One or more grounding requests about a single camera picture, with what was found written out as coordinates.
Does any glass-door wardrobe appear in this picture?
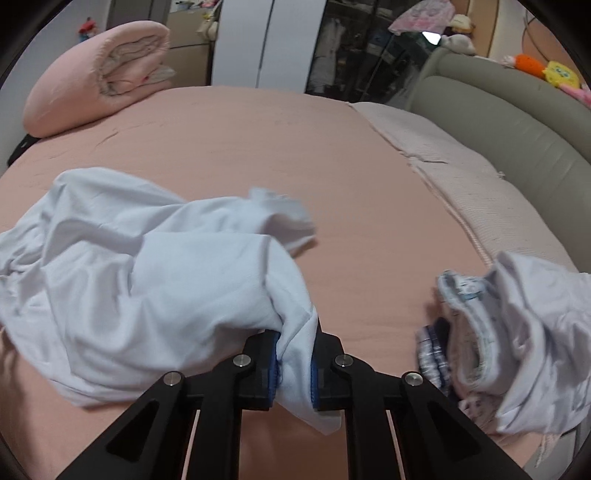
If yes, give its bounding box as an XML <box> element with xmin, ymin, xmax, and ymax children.
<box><xmin>305</xmin><ymin>0</ymin><xmax>445</xmax><ymax>112</ymax></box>

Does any white shirt with navy trim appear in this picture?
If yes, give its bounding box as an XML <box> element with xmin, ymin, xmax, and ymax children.
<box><xmin>0</xmin><ymin>167</ymin><xmax>343</xmax><ymax>437</ymax></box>

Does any yellow sponge plush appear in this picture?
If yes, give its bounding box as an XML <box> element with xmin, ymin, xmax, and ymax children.
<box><xmin>542</xmin><ymin>61</ymin><xmax>581</xmax><ymax>88</ymax></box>

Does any pink hanging garment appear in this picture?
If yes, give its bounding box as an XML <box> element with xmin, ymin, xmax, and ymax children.
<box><xmin>388</xmin><ymin>0</ymin><xmax>455</xmax><ymax>36</ymax></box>

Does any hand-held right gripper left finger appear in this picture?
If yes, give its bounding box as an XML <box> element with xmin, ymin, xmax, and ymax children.
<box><xmin>55</xmin><ymin>330</ymin><xmax>283</xmax><ymax>480</ymax></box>

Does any rolled pink quilt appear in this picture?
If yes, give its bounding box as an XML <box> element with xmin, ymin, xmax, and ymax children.
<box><xmin>23</xmin><ymin>22</ymin><xmax>172</xmax><ymax>138</ymax></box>

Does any pale pink printed garment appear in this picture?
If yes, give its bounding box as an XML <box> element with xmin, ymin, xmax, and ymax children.
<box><xmin>459</xmin><ymin>394</ymin><xmax>504</xmax><ymax>435</ymax></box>

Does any white plush toy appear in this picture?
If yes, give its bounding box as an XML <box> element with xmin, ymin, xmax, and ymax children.
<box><xmin>441</xmin><ymin>34</ymin><xmax>476</xmax><ymax>57</ymax></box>

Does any grey-green padded headboard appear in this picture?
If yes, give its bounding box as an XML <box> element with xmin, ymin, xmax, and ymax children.
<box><xmin>409</xmin><ymin>46</ymin><xmax>591</xmax><ymax>268</ymax></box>

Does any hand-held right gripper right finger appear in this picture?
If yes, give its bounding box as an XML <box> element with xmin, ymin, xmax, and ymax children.
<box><xmin>310</xmin><ymin>318</ymin><xmax>532</xmax><ymax>480</ymax></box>

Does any pink plush toy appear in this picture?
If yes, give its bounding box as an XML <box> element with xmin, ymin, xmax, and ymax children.
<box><xmin>566</xmin><ymin>83</ymin><xmax>591</xmax><ymax>110</ymax></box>

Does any navy skirt with silver stripes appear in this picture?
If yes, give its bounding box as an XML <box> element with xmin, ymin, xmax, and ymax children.
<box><xmin>416</xmin><ymin>318</ymin><xmax>455</xmax><ymax>398</ymax></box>

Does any beige knitted pillow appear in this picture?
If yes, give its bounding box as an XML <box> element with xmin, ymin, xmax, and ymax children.
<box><xmin>351</xmin><ymin>102</ymin><xmax>450</xmax><ymax>165</ymax></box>
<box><xmin>409</xmin><ymin>156</ymin><xmax>579</xmax><ymax>274</ymax></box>

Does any beige cabinet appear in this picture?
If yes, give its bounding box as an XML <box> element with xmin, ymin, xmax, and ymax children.
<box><xmin>166</xmin><ymin>0</ymin><xmax>221</xmax><ymax>49</ymax></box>

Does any black case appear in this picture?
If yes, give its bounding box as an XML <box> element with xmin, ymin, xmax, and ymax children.
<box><xmin>7</xmin><ymin>134</ymin><xmax>40</xmax><ymax>168</ymax></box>

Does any light printed garment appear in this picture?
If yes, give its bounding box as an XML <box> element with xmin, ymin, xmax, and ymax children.
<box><xmin>436</xmin><ymin>270</ymin><xmax>509</xmax><ymax>402</ymax></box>

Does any pale white crumpled garment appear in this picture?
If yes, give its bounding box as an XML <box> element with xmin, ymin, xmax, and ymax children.
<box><xmin>480</xmin><ymin>251</ymin><xmax>591</xmax><ymax>437</ymax></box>

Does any white wardrobe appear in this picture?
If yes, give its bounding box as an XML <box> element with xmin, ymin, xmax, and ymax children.
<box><xmin>210</xmin><ymin>0</ymin><xmax>327</xmax><ymax>95</ymax></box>

